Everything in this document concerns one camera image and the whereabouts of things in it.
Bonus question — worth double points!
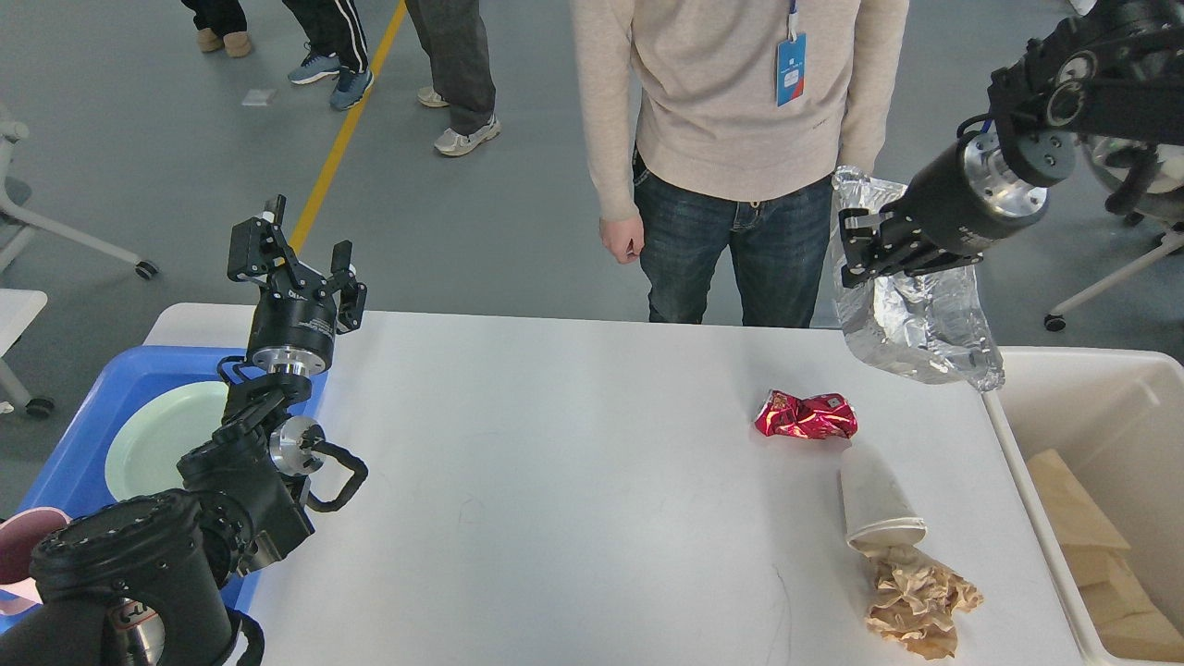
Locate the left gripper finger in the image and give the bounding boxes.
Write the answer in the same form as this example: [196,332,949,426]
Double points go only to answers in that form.
[320,241,368,334]
[226,194,297,292]

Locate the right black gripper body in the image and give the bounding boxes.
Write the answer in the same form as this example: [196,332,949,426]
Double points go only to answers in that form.
[888,132,1048,274]

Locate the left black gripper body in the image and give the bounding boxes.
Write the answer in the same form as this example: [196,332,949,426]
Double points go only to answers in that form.
[246,277,337,376]

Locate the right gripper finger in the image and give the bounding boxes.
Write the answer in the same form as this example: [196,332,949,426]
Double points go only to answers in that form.
[838,209,905,243]
[839,245,935,288]

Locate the silver foil bag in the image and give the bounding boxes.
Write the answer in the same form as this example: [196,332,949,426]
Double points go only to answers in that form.
[828,166,1005,392]

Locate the light green plate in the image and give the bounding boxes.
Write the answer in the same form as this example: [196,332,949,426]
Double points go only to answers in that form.
[105,382,229,497]

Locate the white paper cup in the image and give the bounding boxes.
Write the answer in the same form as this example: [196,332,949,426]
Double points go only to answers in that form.
[839,443,929,552]

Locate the brown paper bag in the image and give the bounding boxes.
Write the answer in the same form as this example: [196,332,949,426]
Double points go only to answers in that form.
[1025,450,1183,662]

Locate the brown paper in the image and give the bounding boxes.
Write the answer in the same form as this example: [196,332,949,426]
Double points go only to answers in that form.
[864,545,984,660]

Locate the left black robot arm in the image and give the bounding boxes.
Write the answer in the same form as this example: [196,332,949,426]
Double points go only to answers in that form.
[4,196,368,665]

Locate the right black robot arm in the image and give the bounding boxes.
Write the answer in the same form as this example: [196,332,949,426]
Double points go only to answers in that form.
[838,1,1183,290]

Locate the person in beige sweater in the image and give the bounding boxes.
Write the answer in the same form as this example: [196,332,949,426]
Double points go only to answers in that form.
[570,1,909,328]

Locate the blue id badge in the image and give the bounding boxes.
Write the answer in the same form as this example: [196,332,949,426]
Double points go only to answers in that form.
[776,1,807,108]

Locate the white office chair right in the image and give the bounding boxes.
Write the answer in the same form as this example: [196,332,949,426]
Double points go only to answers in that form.
[1043,139,1184,332]

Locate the person in striped trackpants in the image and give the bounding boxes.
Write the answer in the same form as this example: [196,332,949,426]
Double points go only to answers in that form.
[283,1,374,111]

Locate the yellow plate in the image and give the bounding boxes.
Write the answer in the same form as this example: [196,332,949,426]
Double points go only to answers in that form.
[103,457,141,501]

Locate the person in tan boots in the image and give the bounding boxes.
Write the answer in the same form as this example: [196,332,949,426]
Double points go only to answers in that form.
[181,0,253,58]

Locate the white chair base left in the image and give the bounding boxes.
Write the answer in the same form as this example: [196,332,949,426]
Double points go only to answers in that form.
[0,102,159,280]

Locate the white plastic bin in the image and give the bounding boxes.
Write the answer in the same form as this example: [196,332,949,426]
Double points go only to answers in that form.
[984,347,1183,665]

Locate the blue plastic tray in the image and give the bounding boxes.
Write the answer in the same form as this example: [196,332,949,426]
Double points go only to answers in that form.
[24,346,361,610]

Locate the person in grey trousers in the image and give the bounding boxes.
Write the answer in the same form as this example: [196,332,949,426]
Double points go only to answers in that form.
[405,1,500,156]

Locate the pink mug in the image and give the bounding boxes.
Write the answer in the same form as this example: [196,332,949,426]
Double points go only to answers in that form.
[1,506,71,616]

